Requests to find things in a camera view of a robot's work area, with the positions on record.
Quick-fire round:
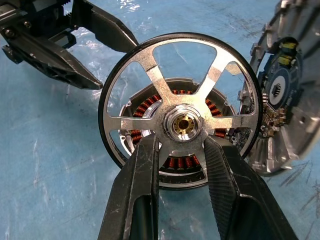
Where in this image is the blue plastic table cover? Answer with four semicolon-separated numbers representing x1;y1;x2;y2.
0;0;320;240

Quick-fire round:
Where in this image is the finned motor cover circuit board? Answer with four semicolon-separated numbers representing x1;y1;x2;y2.
237;0;320;176

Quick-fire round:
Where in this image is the silver spoked rotor black rim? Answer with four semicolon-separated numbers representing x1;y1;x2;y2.
97;32;263;170

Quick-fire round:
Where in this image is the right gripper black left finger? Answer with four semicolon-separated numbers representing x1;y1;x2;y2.
97;134;161;240

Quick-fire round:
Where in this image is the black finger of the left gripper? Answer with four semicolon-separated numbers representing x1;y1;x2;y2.
0;25;104;90
71;0;140;54

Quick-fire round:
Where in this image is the copper wound stator disc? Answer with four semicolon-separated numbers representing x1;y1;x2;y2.
118;77;251;192

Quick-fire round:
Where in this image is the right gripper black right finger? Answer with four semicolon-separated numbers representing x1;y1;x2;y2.
202;136;300;240

